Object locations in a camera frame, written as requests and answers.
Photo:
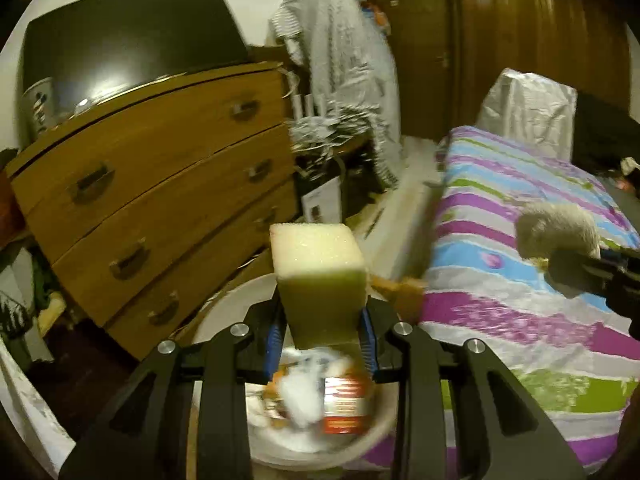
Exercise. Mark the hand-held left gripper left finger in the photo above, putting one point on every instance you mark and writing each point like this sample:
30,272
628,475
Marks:
274,345

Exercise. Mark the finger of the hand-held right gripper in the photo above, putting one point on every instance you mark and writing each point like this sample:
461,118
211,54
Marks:
600,264

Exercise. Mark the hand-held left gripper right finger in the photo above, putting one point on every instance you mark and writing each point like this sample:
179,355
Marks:
367,345

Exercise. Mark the white blue wrapper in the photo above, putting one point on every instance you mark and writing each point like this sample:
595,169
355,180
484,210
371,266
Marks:
300,395

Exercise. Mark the beige tissue ball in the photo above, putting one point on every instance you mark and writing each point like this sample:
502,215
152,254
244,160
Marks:
555,230

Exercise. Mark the white plastic basin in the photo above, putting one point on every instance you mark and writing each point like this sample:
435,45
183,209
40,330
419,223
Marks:
225,305

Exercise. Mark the yellow sponge block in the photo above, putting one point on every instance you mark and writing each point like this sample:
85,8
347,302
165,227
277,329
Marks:
315,280

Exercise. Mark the striped floral bedsheet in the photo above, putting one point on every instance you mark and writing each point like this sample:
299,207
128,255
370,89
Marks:
500,320

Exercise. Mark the pile of black clothes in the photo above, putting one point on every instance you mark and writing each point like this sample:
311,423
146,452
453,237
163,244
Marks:
600,135

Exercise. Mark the white product box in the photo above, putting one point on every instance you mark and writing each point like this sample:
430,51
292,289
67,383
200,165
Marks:
322,202

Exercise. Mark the white plastic furniture cover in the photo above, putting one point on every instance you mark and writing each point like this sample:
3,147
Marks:
530,110

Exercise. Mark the wooden dresser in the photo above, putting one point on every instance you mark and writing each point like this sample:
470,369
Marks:
165,170

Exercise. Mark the white router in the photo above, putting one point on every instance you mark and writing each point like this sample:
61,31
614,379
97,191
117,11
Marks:
310,106

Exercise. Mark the dark wooden wardrobe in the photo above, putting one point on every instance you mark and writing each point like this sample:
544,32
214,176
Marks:
540,25

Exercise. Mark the white patterned cloth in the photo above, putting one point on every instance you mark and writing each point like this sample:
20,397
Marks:
30,410

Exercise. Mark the dark wooden door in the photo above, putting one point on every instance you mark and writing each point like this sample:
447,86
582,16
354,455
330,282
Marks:
420,60

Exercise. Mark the grey striped blanket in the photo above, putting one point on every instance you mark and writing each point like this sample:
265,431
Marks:
345,60

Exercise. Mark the orange and blue toy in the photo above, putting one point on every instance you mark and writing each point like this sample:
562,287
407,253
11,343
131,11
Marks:
376,14

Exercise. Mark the patterned tin can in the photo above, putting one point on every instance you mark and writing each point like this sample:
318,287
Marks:
42,107

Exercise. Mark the black television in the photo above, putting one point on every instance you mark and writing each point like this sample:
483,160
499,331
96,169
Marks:
130,40

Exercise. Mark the wooden bed frame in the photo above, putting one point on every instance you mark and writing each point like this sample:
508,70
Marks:
405,230

